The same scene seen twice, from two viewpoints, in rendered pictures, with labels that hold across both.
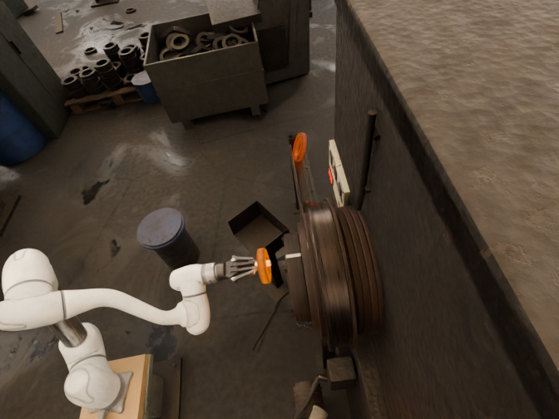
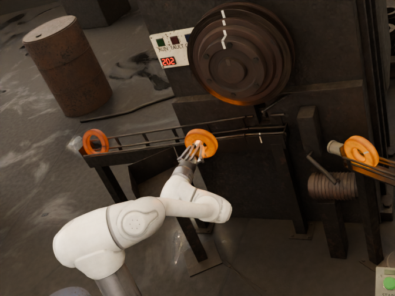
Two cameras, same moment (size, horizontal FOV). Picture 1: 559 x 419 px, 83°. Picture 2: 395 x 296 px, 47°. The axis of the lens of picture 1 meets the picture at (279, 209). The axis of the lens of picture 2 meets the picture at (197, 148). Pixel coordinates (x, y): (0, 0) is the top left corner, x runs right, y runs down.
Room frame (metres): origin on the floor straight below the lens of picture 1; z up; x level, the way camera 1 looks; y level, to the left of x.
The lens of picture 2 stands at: (-0.20, 1.65, 1.96)
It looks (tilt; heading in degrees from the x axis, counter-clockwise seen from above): 33 degrees down; 300
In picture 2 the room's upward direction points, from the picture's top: 22 degrees counter-clockwise
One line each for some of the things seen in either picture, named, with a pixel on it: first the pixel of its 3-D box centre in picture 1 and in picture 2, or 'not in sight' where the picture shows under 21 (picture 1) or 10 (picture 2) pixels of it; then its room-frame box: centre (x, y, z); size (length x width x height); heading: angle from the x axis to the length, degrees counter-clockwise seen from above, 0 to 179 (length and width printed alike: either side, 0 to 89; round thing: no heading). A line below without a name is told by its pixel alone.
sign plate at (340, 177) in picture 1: (338, 180); (178, 48); (0.76, -0.24, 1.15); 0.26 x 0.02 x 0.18; 176
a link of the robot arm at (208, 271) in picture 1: (211, 273); (182, 177); (0.66, 0.35, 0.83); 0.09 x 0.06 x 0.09; 176
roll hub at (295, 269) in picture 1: (295, 275); (233, 68); (0.44, -0.01, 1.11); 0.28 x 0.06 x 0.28; 176
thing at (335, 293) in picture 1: (325, 271); (239, 57); (0.43, -0.11, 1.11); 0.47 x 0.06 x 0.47; 176
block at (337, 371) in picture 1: (341, 374); (311, 131); (0.19, -0.10, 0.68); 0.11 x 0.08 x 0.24; 86
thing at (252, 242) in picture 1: (268, 257); (177, 216); (0.94, 0.13, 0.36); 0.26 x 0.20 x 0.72; 31
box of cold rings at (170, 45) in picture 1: (210, 66); not in sight; (3.22, 0.39, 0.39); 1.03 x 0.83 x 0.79; 90
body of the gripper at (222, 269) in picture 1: (228, 270); (188, 164); (0.66, 0.28, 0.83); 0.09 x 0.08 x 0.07; 86
